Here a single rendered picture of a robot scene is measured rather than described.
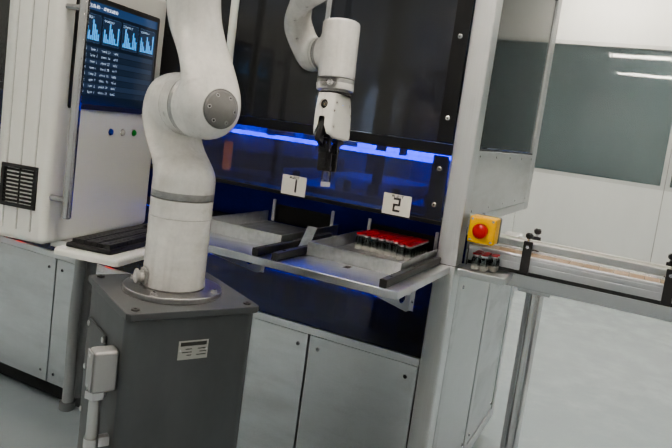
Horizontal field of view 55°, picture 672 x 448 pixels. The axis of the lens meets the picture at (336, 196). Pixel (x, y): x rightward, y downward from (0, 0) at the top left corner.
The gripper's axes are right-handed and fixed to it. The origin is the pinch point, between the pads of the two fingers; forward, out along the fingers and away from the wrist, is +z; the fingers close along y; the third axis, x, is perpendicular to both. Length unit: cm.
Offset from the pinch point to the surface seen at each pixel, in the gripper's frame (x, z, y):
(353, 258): -0.8, 22.8, 18.3
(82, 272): 94, 41, 22
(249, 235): 30.4, 21.1, 18.4
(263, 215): 46, 18, 49
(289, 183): 34, 6, 43
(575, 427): -46, 105, 188
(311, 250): 11.2, 22.5, 18.4
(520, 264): -35, 22, 54
